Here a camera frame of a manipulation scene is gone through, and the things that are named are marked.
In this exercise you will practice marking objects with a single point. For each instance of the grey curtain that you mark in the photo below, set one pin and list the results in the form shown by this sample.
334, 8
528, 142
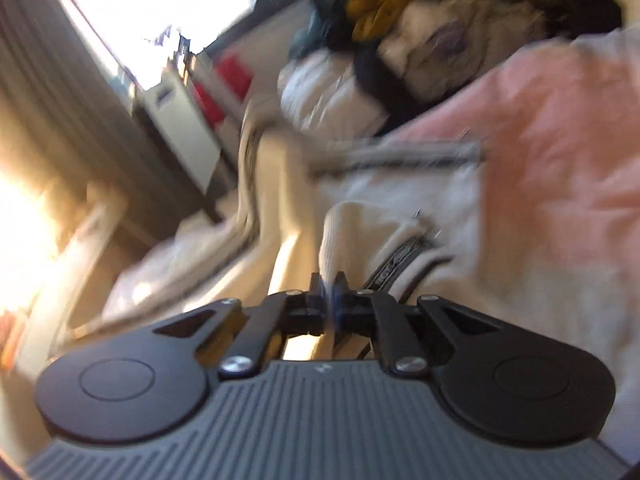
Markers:
50, 60

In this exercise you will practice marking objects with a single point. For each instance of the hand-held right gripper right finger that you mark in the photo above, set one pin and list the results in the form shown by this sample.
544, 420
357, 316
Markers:
345, 310

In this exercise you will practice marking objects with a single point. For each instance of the red cloth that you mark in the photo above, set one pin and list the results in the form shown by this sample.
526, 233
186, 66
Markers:
232, 72

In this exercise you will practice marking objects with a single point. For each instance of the yellow cloth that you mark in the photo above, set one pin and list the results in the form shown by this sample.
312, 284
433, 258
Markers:
375, 5

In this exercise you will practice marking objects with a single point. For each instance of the pink bed sheet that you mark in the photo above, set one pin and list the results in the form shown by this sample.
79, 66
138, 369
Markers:
550, 110

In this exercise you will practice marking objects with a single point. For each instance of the white printed cloth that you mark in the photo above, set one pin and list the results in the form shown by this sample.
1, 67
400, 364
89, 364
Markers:
450, 35

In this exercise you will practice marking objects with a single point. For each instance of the window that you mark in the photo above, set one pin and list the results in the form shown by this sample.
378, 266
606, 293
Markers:
150, 10

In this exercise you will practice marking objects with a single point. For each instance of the white duvet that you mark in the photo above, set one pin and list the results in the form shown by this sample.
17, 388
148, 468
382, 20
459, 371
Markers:
320, 95

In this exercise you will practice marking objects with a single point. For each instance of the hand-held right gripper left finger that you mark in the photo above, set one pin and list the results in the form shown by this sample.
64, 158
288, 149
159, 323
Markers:
322, 310

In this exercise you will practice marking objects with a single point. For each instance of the white folding rack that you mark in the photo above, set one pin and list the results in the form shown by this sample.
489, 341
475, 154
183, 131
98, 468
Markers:
170, 105

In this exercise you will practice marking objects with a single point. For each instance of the cream striped-trim sweater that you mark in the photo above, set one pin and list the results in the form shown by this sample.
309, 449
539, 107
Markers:
360, 195

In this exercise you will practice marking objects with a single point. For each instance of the dark cloth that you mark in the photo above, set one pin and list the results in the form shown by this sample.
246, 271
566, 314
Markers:
370, 70

